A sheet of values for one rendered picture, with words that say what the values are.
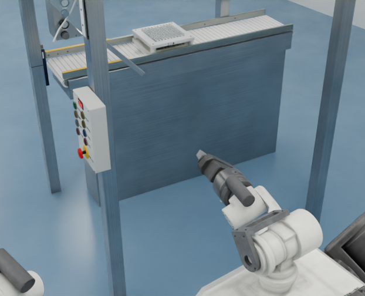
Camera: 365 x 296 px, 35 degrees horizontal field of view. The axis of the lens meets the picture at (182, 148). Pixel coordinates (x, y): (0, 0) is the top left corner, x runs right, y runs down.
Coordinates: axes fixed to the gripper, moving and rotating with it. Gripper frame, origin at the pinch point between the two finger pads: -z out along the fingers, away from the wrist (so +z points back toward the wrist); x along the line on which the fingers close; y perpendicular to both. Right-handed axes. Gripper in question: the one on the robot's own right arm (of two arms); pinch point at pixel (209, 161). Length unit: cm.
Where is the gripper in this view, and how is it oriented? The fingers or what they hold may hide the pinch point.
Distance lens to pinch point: 164.9
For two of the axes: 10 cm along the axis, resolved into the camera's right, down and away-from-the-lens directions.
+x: -7.3, -3.5, -5.9
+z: 3.9, 4.9, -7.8
